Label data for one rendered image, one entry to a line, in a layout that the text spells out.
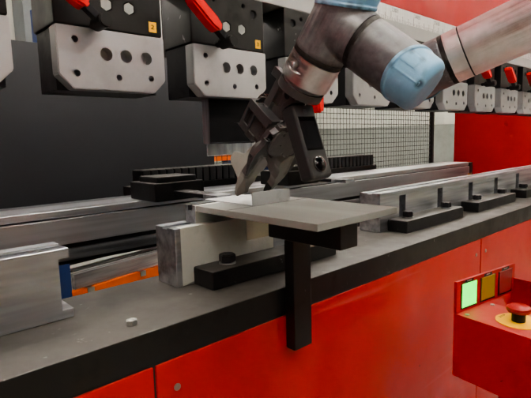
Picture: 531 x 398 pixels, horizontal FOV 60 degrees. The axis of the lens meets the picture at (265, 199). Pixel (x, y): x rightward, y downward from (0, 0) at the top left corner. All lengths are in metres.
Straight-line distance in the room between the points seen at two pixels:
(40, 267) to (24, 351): 0.11
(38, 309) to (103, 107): 0.70
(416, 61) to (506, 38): 0.16
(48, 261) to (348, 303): 0.51
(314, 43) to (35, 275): 0.47
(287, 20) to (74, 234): 0.56
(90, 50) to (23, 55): 0.56
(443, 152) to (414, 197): 7.21
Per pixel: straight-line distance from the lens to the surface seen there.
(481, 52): 0.71
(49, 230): 0.92
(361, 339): 0.93
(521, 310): 0.90
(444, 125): 8.46
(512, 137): 2.81
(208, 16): 0.72
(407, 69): 0.59
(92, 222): 0.95
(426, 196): 1.31
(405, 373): 1.11
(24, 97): 1.19
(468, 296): 0.94
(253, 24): 0.82
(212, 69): 0.75
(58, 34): 0.65
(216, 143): 0.79
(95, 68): 0.66
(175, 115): 1.34
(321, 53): 0.64
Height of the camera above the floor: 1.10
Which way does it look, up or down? 7 degrees down
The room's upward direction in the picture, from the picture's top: 2 degrees counter-clockwise
